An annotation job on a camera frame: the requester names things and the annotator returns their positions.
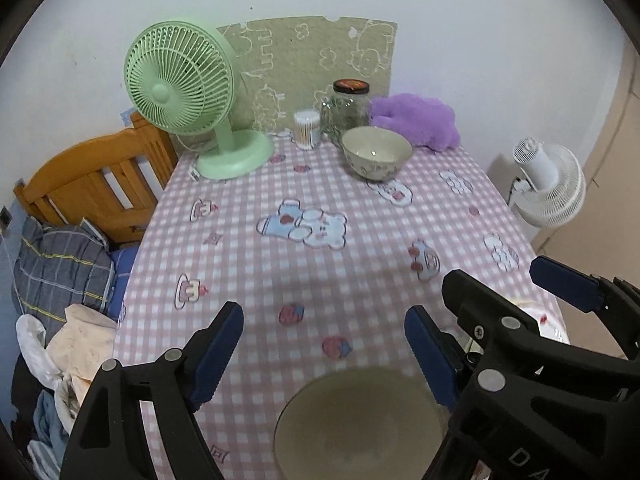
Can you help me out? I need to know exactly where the white clip fan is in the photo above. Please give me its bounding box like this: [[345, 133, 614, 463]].
[[511, 136, 587, 229]]

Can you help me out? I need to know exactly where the purple plush pillow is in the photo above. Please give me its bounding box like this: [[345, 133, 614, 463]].
[[369, 92, 461, 153]]

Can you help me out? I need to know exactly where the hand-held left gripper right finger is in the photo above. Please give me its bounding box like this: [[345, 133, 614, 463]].
[[404, 306, 473, 408]]

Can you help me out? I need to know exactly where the green desk fan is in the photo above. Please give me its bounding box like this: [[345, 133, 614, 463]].
[[123, 20, 275, 181]]

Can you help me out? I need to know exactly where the cotton swab container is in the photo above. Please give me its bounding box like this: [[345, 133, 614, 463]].
[[293, 109, 322, 151]]

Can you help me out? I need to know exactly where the beige wooden door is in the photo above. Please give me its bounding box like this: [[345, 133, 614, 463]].
[[530, 35, 640, 361]]

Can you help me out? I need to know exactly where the white cloth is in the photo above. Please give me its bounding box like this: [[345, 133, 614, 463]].
[[15, 312, 66, 392]]

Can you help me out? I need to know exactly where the pink checkered tablecloth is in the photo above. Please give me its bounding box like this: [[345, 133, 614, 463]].
[[112, 132, 571, 480]]

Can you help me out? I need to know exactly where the cream cloth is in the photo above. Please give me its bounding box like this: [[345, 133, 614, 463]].
[[45, 304, 121, 401]]

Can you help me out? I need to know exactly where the blue clothes pile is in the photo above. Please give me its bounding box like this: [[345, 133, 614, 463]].
[[27, 390, 78, 473]]

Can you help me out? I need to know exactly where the glass jar with dark lid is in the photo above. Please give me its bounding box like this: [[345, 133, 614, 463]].
[[320, 79, 372, 148]]

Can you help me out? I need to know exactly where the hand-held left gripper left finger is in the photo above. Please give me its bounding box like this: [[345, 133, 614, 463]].
[[59, 301, 245, 480]]

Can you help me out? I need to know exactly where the green printed wall mat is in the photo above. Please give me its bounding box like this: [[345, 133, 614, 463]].
[[216, 16, 398, 133]]

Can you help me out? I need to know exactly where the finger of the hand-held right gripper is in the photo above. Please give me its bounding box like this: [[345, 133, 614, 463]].
[[530, 256, 640, 361], [441, 270, 544, 361]]

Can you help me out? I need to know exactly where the wooden bed headboard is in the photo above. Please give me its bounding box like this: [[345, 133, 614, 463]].
[[12, 111, 180, 247]]

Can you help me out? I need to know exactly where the cream floral bowl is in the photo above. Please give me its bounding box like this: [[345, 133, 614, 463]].
[[341, 126, 414, 182], [273, 366, 448, 480]]

